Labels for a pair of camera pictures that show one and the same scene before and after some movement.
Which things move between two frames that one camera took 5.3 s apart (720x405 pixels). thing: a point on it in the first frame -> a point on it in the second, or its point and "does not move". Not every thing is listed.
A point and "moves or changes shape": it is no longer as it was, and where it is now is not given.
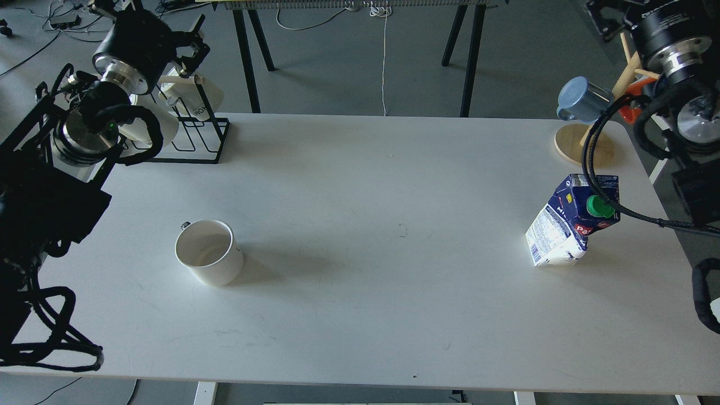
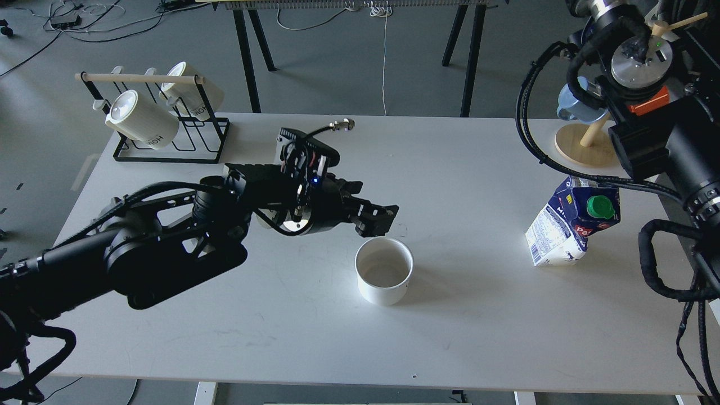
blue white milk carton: x=559 y=235 does not move
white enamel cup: x=208 y=248 moves or changes shape
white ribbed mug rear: x=184 y=91 does not move
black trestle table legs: x=248 y=73 does not move
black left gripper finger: x=191 y=63 -> x=368 y=226
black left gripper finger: x=194 y=33 -> x=363 y=209
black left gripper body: x=136 y=48 -> x=309 y=197
